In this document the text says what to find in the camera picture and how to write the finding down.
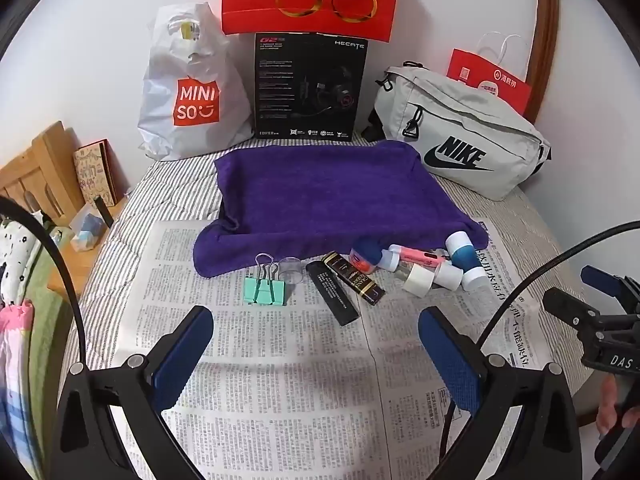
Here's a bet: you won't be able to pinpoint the pink utility knife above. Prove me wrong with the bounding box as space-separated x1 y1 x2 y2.
389 244 451 267

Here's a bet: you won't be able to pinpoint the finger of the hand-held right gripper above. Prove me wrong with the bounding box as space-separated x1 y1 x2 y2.
542 287 608 333
580 265 640 313

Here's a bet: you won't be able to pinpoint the clear plastic cap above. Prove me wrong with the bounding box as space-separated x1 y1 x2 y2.
277 257 306 283

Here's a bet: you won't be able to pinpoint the black rectangular device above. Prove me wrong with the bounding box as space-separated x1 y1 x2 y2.
305 260 361 327

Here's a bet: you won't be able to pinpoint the grey waist bag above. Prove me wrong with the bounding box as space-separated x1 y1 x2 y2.
367 61 553 203

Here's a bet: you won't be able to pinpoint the black headset box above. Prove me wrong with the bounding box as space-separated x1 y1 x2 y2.
252 31 369 143

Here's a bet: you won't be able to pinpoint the red gift bag gold print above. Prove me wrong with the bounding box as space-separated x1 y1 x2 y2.
221 0 403 43

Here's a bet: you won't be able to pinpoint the small blue box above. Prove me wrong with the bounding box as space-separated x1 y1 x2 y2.
70 205 108 252

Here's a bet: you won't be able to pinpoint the white bottle blue label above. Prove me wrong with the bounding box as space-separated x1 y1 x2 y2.
445 230 493 292

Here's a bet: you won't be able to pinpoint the red paper bag white handles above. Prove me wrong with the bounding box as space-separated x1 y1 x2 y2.
446 32 533 117

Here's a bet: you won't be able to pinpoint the white charger plug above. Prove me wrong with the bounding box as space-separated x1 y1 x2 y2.
431 262 463 291

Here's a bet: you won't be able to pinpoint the small black object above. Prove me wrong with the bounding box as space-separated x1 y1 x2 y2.
94 196 115 228

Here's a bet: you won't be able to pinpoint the curved brown wooden frame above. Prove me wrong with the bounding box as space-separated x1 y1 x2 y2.
525 0 560 126

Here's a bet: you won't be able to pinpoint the green binder clip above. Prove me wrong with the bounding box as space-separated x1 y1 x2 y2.
241 254 287 306

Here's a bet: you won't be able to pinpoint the person's right hand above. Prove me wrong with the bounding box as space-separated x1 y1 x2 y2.
595 375 628 436

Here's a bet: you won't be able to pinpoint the striped bed sheet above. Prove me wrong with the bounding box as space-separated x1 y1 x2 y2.
60 145 608 480

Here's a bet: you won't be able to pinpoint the pink cloth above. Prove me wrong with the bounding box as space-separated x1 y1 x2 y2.
0 300 33 396

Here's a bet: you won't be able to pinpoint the black cable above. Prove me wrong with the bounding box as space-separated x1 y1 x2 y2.
434 222 640 468
0 194 87 368

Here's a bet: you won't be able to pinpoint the newspaper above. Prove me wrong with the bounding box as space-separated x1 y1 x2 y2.
125 217 556 480

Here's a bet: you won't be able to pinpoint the blue striped cloth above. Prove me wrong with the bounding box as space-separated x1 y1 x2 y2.
0 385 41 480

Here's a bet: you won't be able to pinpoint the purple towel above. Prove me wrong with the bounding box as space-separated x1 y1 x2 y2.
192 140 490 278

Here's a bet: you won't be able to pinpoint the green cloth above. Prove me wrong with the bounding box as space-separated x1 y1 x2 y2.
20 240 76 461

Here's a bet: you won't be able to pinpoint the white tape roll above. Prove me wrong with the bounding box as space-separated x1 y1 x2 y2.
402 266 432 297

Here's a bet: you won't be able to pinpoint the white dotted cloth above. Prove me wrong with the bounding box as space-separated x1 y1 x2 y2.
0 212 46 306

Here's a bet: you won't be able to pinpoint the wooden bedside table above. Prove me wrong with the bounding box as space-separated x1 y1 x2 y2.
47 195 131 301

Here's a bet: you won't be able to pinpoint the white plastic shopping bag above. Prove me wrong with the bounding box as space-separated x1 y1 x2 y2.
137 2 256 162

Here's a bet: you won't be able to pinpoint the blue-lid pink jar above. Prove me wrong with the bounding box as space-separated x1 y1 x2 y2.
350 240 383 273

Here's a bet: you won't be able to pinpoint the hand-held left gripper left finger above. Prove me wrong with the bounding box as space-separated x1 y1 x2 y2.
50 305 216 480

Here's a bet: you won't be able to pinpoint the patterned notebook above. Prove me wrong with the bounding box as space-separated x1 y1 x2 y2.
72 139 123 211

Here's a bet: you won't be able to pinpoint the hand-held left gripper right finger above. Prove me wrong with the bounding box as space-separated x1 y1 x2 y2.
417 306 583 480

